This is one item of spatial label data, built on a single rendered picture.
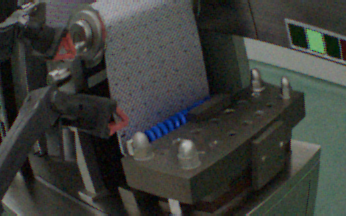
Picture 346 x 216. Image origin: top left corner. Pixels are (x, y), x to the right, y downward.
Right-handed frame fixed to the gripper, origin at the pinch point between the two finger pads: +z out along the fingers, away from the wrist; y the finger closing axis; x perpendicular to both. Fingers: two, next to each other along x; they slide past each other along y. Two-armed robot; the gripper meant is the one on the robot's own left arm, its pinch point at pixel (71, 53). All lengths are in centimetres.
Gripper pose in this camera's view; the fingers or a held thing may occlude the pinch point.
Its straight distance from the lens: 135.2
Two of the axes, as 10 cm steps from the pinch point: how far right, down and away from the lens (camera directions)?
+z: 6.2, 3.3, 7.1
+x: 3.3, -9.3, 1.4
